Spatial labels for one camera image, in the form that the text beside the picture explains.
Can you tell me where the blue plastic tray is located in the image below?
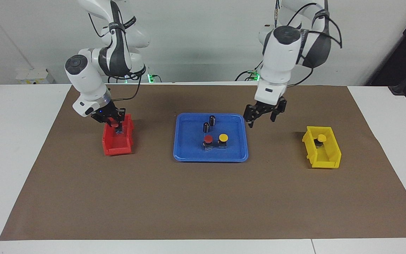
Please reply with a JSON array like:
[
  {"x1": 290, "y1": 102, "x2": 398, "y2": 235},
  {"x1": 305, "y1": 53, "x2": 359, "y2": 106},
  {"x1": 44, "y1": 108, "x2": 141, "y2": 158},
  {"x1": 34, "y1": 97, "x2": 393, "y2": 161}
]
[{"x1": 173, "y1": 113, "x2": 249, "y2": 163}]

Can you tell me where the red plastic parts bin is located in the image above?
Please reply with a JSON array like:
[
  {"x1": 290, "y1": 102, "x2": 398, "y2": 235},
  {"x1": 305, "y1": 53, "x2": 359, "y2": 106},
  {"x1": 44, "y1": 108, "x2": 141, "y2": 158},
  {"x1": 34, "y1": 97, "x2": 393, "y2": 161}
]
[{"x1": 102, "y1": 114, "x2": 134, "y2": 156}]

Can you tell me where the yellow plastic parts bin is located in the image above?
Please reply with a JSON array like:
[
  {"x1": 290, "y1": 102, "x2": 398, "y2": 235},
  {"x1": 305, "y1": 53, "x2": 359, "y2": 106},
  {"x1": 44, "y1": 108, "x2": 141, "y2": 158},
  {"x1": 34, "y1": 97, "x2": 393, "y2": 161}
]
[{"x1": 302, "y1": 126, "x2": 342, "y2": 169}]

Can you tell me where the white box with yellow label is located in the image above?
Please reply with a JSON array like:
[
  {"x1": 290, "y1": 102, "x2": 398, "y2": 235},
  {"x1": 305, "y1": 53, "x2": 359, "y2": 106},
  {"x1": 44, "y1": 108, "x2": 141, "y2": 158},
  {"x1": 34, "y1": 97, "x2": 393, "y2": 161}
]
[{"x1": 16, "y1": 68, "x2": 50, "y2": 84}]

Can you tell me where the brown paper table mat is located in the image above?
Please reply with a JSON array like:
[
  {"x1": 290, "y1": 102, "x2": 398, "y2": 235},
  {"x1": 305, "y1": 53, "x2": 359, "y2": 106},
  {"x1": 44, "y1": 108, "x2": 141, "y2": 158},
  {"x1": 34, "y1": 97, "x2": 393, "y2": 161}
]
[{"x1": 0, "y1": 85, "x2": 406, "y2": 241}]

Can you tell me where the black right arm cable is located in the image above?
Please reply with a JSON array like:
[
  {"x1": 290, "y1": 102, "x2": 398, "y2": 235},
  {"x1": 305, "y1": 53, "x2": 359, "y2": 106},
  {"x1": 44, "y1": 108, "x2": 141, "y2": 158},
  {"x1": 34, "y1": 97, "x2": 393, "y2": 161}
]
[{"x1": 90, "y1": 0, "x2": 148, "y2": 103}]

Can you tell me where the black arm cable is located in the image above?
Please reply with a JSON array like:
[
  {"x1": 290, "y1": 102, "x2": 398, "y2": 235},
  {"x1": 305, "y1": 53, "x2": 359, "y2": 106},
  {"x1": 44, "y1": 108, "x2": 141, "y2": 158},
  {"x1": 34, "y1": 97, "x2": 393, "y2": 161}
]
[
  {"x1": 235, "y1": 0, "x2": 343, "y2": 87},
  {"x1": 90, "y1": 0, "x2": 148, "y2": 103}
]

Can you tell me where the black strap on right arm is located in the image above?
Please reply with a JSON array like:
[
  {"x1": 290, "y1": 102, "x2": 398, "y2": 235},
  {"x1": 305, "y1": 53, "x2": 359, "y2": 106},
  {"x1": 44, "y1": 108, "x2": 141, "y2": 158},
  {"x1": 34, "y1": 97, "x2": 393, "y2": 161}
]
[{"x1": 109, "y1": 18, "x2": 137, "y2": 31}]

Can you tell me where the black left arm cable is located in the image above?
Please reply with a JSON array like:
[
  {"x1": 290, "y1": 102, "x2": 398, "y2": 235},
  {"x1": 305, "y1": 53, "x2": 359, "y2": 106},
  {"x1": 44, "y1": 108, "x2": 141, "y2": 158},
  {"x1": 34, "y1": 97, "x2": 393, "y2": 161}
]
[{"x1": 235, "y1": 0, "x2": 343, "y2": 87}]

